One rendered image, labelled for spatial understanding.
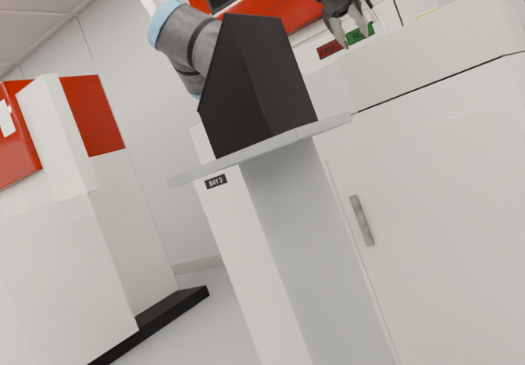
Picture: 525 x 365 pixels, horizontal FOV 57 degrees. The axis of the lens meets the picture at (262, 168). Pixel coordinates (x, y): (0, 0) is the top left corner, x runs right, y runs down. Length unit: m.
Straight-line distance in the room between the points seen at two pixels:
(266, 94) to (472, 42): 0.49
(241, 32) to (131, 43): 3.91
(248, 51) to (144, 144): 3.98
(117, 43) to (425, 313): 4.11
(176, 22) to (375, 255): 0.76
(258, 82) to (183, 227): 3.92
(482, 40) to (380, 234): 0.52
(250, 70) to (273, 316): 0.91
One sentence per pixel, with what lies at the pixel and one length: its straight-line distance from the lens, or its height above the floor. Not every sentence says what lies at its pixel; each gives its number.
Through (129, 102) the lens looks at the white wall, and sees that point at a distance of 4.90.
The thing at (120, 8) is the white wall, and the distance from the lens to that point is 4.89.
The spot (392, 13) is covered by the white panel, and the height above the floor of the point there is 1.11.
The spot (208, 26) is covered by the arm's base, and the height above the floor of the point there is 1.08.
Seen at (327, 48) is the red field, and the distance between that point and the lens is 1.96.
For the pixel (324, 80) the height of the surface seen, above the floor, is 0.93.
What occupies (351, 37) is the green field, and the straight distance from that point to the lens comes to 1.92.
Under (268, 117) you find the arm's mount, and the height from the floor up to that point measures 0.86.
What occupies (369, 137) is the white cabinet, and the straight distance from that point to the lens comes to 1.25.
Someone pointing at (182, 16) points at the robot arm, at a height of 1.12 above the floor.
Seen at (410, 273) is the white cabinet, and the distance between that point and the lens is 1.32.
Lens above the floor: 0.79
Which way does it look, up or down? 1 degrees down
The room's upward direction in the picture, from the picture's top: 20 degrees counter-clockwise
